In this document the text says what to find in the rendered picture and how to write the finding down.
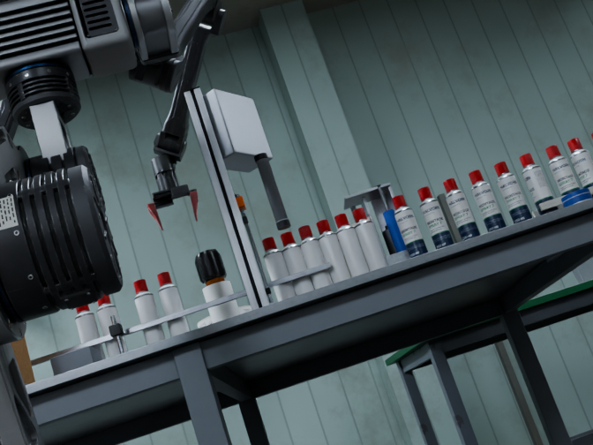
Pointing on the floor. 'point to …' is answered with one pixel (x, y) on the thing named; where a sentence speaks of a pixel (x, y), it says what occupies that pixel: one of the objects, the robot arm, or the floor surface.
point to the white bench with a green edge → (576, 302)
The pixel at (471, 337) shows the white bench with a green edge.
